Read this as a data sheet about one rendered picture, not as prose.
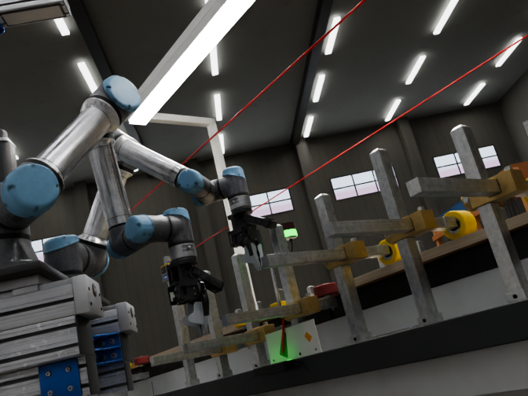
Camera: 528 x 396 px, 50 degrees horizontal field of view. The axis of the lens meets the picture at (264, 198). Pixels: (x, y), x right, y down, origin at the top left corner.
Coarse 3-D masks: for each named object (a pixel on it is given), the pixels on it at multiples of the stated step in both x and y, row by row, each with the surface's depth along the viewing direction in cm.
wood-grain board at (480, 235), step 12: (516, 216) 139; (516, 228) 139; (456, 240) 152; (468, 240) 149; (480, 240) 146; (420, 252) 161; (432, 252) 158; (444, 252) 155; (396, 264) 168; (360, 276) 180; (372, 276) 175; (384, 276) 172; (204, 336) 255; (180, 348) 273
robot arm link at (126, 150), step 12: (120, 132) 195; (120, 144) 190; (132, 144) 190; (120, 156) 191; (132, 156) 188; (144, 156) 187; (156, 156) 186; (144, 168) 187; (156, 168) 184; (168, 168) 183; (180, 168) 183; (168, 180) 183; (180, 180) 179; (192, 180) 177; (204, 180) 182; (192, 192) 180; (204, 192) 184
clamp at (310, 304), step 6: (300, 300) 176; (306, 300) 174; (312, 300) 175; (300, 306) 176; (306, 306) 173; (312, 306) 174; (318, 306) 176; (306, 312) 173; (312, 312) 173; (288, 318) 180; (294, 318) 179
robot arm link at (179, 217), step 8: (176, 208) 162; (184, 208) 163; (168, 216) 159; (176, 216) 160; (184, 216) 161; (176, 224) 158; (184, 224) 160; (176, 232) 158; (184, 232) 159; (168, 240) 158; (176, 240) 158; (184, 240) 158; (192, 240) 161
